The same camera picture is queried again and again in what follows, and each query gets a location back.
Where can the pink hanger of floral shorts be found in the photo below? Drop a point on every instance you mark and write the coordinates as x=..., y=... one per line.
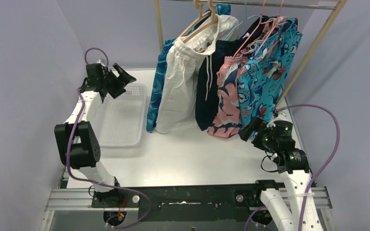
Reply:
x=251, y=34

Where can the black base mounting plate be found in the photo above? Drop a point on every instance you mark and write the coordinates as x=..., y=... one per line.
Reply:
x=190, y=203

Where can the wooden hanger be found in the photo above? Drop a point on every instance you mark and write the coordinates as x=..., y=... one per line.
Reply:
x=202, y=15
x=211, y=20

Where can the dark teal patterned shorts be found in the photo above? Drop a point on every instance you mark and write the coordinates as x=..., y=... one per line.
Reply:
x=162, y=66

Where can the white plastic basket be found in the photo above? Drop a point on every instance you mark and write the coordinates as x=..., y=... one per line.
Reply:
x=119, y=122

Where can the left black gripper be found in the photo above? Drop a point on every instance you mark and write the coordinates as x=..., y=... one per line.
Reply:
x=113, y=84

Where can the white drawstring shorts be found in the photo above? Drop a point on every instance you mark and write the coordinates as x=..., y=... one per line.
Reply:
x=185, y=59

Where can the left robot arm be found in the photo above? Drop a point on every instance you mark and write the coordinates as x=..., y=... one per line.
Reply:
x=77, y=144

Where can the light blue hanger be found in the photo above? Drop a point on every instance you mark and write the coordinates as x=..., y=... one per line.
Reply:
x=245, y=18

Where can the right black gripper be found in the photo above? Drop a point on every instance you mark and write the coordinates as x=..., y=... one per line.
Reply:
x=258, y=125

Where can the light blue shark shorts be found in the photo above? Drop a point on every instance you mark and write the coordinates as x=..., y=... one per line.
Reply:
x=262, y=76

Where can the pink plastic hanger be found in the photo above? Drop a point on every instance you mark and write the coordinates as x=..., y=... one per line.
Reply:
x=276, y=23

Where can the wooden clothes rack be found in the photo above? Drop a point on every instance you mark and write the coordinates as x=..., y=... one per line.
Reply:
x=335, y=10

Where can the wooden hanger front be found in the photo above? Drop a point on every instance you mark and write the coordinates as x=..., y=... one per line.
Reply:
x=211, y=20

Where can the navy blue shorts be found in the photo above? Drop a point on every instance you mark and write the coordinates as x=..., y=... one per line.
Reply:
x=207, y=100

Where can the wooden hanger rear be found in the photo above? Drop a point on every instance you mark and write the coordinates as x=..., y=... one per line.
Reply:
x=202, y=15

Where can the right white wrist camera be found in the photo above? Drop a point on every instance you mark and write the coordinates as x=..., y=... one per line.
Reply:
x=281, y=116

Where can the pink navy floral shorts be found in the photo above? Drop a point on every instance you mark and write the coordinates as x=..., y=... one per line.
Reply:
x=227, y=120

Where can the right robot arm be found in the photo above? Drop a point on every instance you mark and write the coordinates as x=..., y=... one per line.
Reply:
x=275, y=138

